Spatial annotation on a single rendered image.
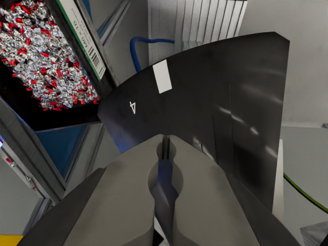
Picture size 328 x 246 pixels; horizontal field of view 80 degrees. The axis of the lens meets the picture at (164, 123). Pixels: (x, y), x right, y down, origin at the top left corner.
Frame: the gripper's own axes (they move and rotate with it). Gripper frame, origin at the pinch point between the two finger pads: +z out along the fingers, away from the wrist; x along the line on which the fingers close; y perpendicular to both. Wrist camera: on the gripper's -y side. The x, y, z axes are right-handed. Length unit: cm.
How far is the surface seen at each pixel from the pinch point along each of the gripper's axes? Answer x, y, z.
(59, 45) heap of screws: -16.1, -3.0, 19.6
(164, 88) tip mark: -0.3, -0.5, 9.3
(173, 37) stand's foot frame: 3, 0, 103
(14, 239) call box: -35, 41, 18
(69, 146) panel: -36, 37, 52
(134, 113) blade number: -3.8, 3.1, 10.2
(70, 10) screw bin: -13.3, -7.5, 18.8
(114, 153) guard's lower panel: -31, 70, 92
